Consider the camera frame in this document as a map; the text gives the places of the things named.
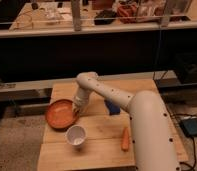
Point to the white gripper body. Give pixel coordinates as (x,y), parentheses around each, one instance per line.
(80,100)

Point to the orange ceramic bowl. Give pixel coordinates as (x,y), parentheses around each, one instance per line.
(60,115)

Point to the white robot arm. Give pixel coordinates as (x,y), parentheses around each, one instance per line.
(154,148)

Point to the white cup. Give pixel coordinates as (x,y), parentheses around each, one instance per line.
(76,136)

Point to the orange carrot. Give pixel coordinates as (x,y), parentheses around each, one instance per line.
(125,140)

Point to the black bag on shelf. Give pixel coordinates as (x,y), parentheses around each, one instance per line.
(104,17)

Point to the red cloth on shelf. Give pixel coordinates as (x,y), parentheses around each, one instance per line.
(127,13)

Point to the blue device on floor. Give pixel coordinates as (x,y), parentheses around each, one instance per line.
(189,127)

